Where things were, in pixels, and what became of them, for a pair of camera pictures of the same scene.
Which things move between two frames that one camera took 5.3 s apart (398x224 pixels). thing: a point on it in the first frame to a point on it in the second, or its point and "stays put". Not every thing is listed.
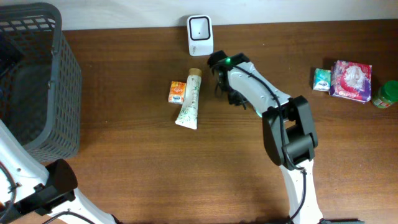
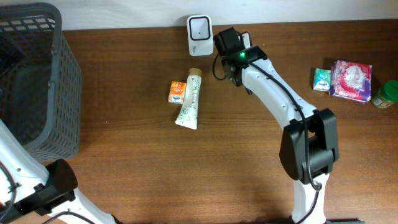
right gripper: x=232 y=97 to x=234 y=78
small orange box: x=176 y=92 stays put
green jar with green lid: x=388 y=94 stays put
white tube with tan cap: x=188 y=113 stays put
